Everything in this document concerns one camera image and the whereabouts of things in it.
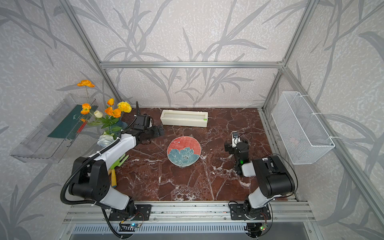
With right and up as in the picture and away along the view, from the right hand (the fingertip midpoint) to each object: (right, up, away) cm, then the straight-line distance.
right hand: (235, 137), depth 94 cm
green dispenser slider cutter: (-19, +12, +10) cm, 24 cm away
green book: (-83, +8, -26) cm, 87 cm away
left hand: (-48, +5, -3) cm, 49 cm away
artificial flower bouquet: (-70, +12, -14) cm, 72 cm away
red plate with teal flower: (-33, -9, +2) cm, 35 cm away
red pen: (-78, +8, -25) cm, 82 cm away
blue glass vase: (-67, +7, -15) cm, 69 cm away
